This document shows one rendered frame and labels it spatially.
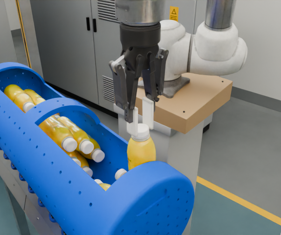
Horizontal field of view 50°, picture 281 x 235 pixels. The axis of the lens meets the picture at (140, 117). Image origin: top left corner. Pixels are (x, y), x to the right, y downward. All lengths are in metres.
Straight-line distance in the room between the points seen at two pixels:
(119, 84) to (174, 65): 0.67
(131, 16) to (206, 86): 0.88
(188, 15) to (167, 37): 1.08
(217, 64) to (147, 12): 0.72
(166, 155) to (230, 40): 0.53
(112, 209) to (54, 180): 0.19
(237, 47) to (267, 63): 2.27
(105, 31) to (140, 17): 2.34
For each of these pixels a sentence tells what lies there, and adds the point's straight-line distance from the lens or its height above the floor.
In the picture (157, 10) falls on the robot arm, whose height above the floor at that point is 1.55.
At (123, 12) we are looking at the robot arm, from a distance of 0.54.
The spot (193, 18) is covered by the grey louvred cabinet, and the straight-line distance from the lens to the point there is 2.25.
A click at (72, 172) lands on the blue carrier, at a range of 0.70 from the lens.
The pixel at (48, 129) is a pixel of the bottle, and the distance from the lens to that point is 0.94.
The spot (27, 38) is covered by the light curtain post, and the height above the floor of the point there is 1.15.
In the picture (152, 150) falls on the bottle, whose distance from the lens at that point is 0.67.
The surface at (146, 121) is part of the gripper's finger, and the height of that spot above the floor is 1.30.
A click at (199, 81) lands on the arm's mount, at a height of 1.09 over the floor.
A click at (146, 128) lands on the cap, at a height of 1.29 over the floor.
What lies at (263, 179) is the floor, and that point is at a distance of 2.63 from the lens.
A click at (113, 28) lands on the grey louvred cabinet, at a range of 2.77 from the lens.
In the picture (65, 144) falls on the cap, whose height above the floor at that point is 1.15.
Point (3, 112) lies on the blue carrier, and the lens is 1.02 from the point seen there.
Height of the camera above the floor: 1.65
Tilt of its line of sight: 31 degrees down
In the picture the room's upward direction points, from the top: straight up
